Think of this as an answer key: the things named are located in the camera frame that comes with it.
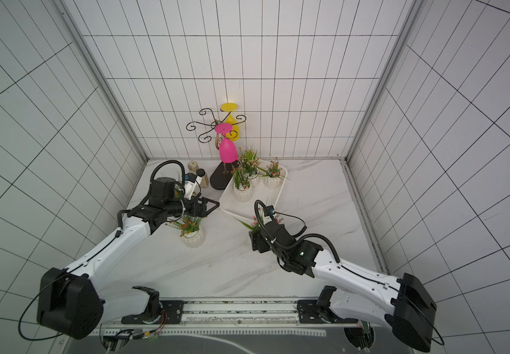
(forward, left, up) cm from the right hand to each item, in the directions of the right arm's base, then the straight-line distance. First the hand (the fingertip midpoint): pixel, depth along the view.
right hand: (260, 225), depth 80 cm
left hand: (+4, +19, +5) cm, 20 cm away
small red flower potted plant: (+27, -5, -7) cm, 29 cm away
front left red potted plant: (-2, +27, -7) cm, 27 cm away
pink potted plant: (-8, +1, +9) cm, 12 cm away
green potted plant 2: (+31, +7, 0) cm, 32 cm away
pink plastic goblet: (+32, +16, +6) cm, 36 cm away
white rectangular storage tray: (+15, +7, -13) cm, 21 cm away
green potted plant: (+23, +10, -7) cm, 26 cm away
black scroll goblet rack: (+35, +22, -11) cm, 43 cm away
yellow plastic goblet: (+29, +11, +19) cm, 36 cm away
